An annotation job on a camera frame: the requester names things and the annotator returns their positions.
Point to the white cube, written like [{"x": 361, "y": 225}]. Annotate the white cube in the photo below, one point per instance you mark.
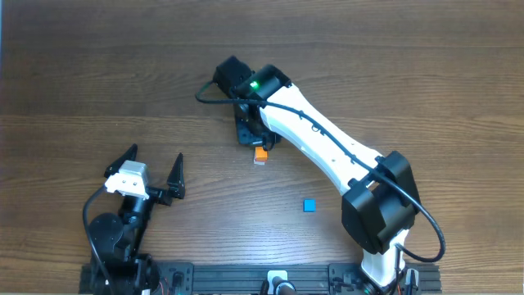
[{"x": 258, "y": 162}]

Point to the mounting rail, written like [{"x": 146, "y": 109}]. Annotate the mounting rail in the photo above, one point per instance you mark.
[{"x": 245, "y": 278}]

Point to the blue cube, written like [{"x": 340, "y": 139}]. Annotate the blue cube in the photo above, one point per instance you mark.
[{"x": 309, "y": 205}]

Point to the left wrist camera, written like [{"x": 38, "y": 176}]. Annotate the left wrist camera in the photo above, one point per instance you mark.
[{"x": 127, "y": 180}]

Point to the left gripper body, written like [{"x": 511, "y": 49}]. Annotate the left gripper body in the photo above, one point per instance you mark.
[{"x": 160, "y": 196}]

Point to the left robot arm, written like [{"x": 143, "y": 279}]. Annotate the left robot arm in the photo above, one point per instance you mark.
[{"x": 106, "y": 237}]

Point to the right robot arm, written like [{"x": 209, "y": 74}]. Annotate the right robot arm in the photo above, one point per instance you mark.
[{"x": 319, "y": 143}]

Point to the orange cube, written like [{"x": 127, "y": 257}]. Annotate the orange cube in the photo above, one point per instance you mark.
[{"x": 261, "y": 155}]

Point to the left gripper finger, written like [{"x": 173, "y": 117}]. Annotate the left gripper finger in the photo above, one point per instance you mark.
[
  {"x": 123, "y": 157},
  {"x": 177, "y": 180}
]

